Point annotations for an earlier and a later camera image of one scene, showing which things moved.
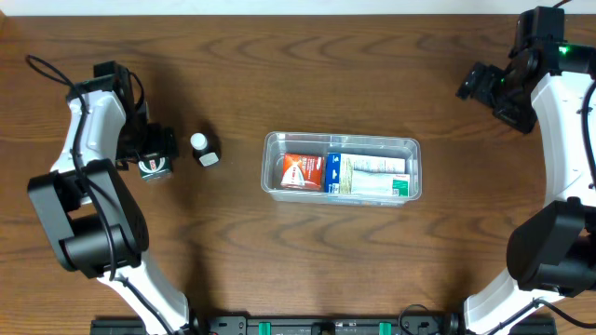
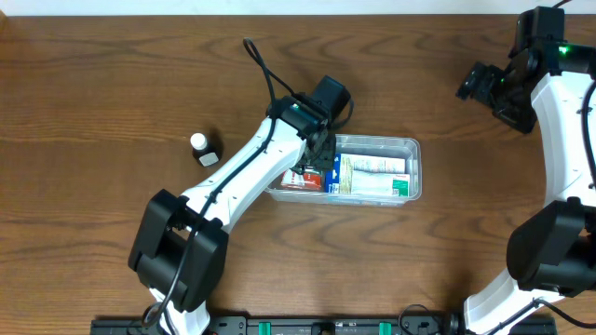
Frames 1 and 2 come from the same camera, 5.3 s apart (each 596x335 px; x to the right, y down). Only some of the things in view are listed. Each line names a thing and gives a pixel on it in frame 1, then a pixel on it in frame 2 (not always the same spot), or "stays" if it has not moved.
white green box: x=380 y=183 stays
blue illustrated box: x=339 y=167 stays
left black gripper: x=161 y=147 to x=330 y=162
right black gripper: x=484 y=82 stays
